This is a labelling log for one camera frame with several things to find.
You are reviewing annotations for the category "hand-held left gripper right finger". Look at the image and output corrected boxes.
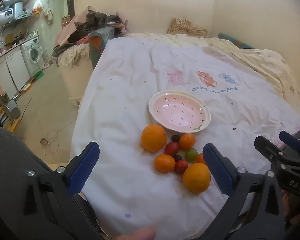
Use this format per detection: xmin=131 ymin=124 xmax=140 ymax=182
xmin=200 ymin=143 xmax=287 ymax=240

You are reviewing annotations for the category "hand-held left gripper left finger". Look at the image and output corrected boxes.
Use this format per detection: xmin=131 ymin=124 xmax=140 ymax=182
xmin=24 ymin=141 xmax=103 ymax=240

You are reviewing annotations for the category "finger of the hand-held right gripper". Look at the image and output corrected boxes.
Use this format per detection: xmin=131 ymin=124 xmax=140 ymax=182
xmin=279 ymin=131 xmax=300 ymax=158
xmin=254 ymin=135 xmax=290 ymax=168

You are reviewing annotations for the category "medium orange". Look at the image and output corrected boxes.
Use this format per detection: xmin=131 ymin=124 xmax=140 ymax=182
xmin=183 ymin=163 xmax=211 ymax=193

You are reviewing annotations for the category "small red cherry tomato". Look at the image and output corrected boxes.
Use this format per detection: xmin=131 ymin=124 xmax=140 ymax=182
xmin=174 ymin=160 xmax=189 ymax=174

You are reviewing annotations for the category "round mandarin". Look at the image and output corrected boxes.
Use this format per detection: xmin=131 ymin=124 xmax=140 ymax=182
xmin=179 ymin=133 xmax=196 ymax=151
xmin=154 ymin=154 xmax=176 ymax=173

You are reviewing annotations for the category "pink speckled plate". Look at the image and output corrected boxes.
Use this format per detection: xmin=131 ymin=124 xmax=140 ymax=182
xmin=148 ymin=90 xmax=211 ymax=133

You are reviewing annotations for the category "large orange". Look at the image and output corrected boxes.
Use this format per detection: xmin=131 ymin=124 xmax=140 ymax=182
xmin=141 ymin=124 xmax=167 ymax=152

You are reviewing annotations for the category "person's right hand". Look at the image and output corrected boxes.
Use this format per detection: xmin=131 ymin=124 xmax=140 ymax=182
xmin=281 ymin=190 xmax=294 ymax=218

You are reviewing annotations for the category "person's left hand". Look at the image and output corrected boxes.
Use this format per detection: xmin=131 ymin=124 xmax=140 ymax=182
xmin=115 ymin=226 xmax=156 ymax=240

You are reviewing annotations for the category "green cherry tomato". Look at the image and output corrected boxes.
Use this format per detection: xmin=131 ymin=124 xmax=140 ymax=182
xmin=185 ymin=148 xmax=199 ymax=162

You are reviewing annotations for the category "large red cherry tomato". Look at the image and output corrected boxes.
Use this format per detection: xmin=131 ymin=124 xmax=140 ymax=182
xmin=164 ymin=141 xmax=180 ymax=156

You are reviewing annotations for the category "pale yellow patterned blanket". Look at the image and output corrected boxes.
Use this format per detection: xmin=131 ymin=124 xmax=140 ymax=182
xmin=125 ymin=32 xmax=300 ymax=115

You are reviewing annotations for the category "white cartoon printed blanket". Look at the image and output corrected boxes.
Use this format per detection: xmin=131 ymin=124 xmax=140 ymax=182
xmin=70 ymin=34 xmax=300 ymax=240

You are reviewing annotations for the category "cream cabinet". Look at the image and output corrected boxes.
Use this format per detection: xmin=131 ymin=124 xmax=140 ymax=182
xmin=60 ymin=57 xmax=95 ymax=105

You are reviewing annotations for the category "grey metal panel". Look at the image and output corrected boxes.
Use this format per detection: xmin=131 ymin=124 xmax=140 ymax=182
xmin=6 ymin=99 xmax=21 ymax=119

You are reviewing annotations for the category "blue pillow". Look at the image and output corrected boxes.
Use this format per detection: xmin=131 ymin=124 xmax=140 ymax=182
xmin=218 ymin=32 xmax=255 ymax=49

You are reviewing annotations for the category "cream floral cloth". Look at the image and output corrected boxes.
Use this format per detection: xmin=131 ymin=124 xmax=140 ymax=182
xmin=57 ymin=42 xmax=90 ymax=68

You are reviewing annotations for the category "grey chair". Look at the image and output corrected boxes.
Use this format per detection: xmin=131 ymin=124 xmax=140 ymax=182
xmin=89 ymin=26 xmax=115 ymax=70

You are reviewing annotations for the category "white kitchen cabinet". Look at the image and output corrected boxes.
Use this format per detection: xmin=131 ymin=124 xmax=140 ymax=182
xmin=0 ymin=46 xmax=30 ymax=98

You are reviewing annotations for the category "white washing machine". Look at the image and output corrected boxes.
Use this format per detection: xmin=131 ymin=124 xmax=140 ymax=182
xmin=20 ymin=37 xmax=44 ymax=77

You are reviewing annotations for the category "floral pillow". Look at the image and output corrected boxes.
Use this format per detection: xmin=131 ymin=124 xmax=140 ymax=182
xmin=167 ymin=17 xmax=208 ymax=38

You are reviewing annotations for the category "pile of dark clothes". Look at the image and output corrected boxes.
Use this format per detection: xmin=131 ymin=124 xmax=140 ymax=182
xmin=67 ymin=6 xmax=128 ymax=44

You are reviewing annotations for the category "hanging towel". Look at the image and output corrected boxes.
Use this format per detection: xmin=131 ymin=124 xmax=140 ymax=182
xmin=44 ymin=7 xmax=53 ymax=25

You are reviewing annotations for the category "hanging plastic bag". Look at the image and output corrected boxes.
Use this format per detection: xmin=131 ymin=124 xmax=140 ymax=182
xmin=32 ymin=0 xmax=44 ymax=14

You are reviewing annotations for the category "dark door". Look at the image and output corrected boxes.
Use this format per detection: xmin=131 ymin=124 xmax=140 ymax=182
xmin=67 ymin=0 xmax=75 ymax=18

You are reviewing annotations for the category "white water heater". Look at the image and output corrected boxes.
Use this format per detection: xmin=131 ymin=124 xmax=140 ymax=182
xmin=0 ymin=2 xmax=24 ymax=22

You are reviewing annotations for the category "thin wire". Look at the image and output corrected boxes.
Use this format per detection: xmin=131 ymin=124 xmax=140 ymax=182
xmin=46 ymin=129 xmax=59 ymax=155

